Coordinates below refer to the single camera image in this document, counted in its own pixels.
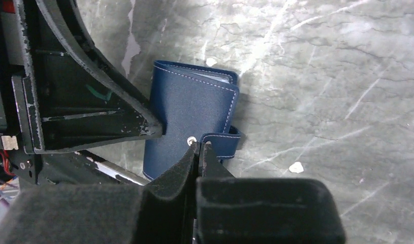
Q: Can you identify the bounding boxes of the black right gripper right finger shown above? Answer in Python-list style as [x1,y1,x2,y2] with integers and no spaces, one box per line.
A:
[196,142,346,243]

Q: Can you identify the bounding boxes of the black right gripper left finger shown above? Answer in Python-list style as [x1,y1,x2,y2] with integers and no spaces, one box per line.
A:
[0,143,199,243]

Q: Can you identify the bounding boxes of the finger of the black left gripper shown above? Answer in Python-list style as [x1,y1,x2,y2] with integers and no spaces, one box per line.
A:
[56,1,148,111]

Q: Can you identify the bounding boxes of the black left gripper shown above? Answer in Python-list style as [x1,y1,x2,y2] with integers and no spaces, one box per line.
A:
[0,1,163,185]

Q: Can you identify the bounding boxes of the blue leather card holder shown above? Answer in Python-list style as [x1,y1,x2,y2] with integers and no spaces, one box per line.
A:
[143,60,241,180]

